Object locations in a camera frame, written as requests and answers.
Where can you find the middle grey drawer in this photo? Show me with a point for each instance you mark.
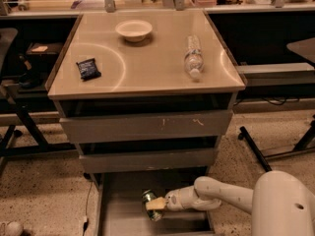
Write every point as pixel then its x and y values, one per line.
pixel 148 160

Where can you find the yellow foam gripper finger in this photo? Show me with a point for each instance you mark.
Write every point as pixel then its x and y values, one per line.
pixel 156 204

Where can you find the black wheeled stand leg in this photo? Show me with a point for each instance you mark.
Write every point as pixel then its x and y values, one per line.
pixel 304 145

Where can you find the dark blue snack packet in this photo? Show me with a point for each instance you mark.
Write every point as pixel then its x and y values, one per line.
pixel 88 69

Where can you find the top grey drawer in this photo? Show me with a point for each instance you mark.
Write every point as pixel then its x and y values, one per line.
pixel 140 127

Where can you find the grey drawer cabinet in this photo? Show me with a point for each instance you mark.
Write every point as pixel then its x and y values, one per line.
pixel 143 77

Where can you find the open bottom grey drawer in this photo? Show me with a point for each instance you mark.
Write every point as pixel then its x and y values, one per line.
pixel 123 213

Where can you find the clear plastic water bottle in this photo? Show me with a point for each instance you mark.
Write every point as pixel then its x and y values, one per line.
pixel 193 60

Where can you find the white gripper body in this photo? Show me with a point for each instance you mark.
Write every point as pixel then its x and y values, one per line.
pixel 172 199

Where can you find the white paper bowl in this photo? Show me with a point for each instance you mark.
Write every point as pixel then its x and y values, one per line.
pixel 134 30

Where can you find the white ball on floor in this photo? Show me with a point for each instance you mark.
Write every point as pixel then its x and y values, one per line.
pixel 11 228

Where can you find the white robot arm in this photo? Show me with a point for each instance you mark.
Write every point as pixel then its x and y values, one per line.
pixel 279 204

